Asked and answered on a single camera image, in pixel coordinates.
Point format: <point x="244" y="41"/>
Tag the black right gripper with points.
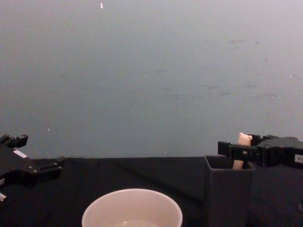
<point x="279" y="151"/>

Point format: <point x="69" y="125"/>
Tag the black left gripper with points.
<point x="16" y="165"/>

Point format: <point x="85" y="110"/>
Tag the cream bear-topped stick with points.
<point x="243" y="139"/>

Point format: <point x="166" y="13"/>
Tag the dark grey square holder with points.
<point x="227" y="194"/>

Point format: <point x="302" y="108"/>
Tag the black table cloth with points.
<point x="118" y="172"/>

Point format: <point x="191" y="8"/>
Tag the white round cup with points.
<point x="132" y="208"/>

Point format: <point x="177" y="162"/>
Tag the plain pale wall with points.
<point x="142" y="71"/>

